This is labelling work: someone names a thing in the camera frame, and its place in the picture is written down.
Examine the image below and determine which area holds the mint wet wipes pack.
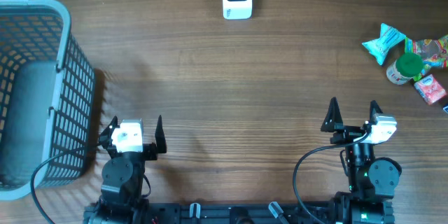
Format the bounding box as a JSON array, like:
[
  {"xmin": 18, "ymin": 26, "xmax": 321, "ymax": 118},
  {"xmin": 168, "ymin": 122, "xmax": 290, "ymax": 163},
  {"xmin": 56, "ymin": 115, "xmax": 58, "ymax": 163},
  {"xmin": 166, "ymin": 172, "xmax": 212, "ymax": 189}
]
[{"xmin": 362, "ymin": 23, "xmax": 406, "ymax": 66}]

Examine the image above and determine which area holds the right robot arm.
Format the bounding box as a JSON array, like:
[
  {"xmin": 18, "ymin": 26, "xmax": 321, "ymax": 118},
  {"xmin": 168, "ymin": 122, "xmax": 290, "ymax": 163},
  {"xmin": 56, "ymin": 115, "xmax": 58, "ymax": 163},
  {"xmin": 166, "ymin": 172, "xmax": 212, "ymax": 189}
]
[{"xmin": 321, "ymin": 97, "xmax": 402, "ymax": 223}]

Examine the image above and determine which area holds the green lid plastic jar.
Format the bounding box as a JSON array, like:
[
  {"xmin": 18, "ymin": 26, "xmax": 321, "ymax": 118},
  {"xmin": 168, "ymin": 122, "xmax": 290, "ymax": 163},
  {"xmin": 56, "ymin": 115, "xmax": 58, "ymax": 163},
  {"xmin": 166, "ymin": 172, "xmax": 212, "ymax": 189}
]
[{"xmin": 386, "ymin": 52, "xmax": 424, "ymax": 85}]

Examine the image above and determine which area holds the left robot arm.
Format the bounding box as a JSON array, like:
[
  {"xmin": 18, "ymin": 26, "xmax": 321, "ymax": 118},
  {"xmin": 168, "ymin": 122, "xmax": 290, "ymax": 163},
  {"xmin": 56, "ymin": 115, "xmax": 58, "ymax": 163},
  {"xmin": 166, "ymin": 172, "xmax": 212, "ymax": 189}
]
[{"xmin": 83, "ymin": 117, "xmax": 167, "ymax": 224}]

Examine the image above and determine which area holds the black camera cable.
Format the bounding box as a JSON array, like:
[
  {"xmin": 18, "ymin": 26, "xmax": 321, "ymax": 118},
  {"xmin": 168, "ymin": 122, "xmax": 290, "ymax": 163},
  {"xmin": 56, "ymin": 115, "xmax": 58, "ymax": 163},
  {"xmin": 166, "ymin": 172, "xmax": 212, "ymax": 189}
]
[
  {"xmin": 29, "ymin": 145, "xmax": 106, "ymax": 224},
  {"xmin": 292, "ymin": 131, "xmax": 372, "ymax": 224}
]

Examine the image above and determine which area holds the right black camera cable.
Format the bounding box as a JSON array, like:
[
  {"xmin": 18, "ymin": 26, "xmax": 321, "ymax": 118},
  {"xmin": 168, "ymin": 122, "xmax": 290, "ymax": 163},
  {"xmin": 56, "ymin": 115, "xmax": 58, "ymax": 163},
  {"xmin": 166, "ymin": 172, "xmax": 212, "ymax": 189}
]
[{"xmin": 292, "ymin": 131, "xmax": 372, "ymax": 224}]

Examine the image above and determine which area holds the green Haribo candy bag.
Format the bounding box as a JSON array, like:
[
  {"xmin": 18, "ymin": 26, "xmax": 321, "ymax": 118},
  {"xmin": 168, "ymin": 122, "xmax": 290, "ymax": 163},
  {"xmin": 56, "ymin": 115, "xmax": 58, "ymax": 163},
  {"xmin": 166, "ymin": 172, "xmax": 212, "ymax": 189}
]
[{"xmin": 405, "ymin": 35, "xmax": 447, "ymax": 81}]

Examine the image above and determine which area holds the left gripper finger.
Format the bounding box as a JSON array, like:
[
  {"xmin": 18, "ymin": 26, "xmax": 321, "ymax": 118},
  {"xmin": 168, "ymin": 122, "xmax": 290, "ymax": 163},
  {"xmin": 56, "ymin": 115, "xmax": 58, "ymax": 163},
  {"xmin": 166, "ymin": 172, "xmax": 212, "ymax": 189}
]
[
  {"xmin": 98, "ymin": 116, "xmax": 118, "ymax": 158},
  {"xmin": 155, "ymin": 115, "xmax": 167, "ymax": 153}
]

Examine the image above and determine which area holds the left black camera cable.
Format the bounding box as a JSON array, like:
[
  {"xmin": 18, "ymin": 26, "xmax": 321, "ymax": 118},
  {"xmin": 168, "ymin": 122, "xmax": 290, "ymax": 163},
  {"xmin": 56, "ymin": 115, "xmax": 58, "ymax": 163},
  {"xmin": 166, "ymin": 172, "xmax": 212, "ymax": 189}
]
[{"xmin": 29, "ymin": 145, "xmax": 106, "ymax": 224}]

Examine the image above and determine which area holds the grey plastic mesh basket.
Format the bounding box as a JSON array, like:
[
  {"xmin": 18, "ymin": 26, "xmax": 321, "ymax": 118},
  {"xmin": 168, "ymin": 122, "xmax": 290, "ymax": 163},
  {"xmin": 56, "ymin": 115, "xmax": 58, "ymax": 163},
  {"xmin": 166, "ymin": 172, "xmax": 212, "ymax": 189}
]
[{"xmin": 1, "ymin": 0, "xmax": 95, "ymax": 201}]

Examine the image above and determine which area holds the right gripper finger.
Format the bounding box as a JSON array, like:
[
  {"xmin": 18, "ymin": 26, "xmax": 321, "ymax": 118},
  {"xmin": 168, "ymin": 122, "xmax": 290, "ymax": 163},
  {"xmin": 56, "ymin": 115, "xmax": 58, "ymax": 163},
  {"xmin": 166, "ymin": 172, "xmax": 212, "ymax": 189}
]
[
  {"xmin": 321, "ymin": 97, "xmax": 344, "ymax": 132},
  {"xmin": 369, "ymin": 100, "xmax": 383, "ymax": 123}
]

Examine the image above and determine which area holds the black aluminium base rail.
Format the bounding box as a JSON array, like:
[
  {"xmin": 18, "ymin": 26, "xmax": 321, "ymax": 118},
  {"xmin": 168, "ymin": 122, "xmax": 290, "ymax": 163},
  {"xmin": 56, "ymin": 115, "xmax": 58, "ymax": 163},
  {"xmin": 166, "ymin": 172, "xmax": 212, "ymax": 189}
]
[{"xmin": 83, "ymin": 201, "xmax": 396, "ymax": 224}]

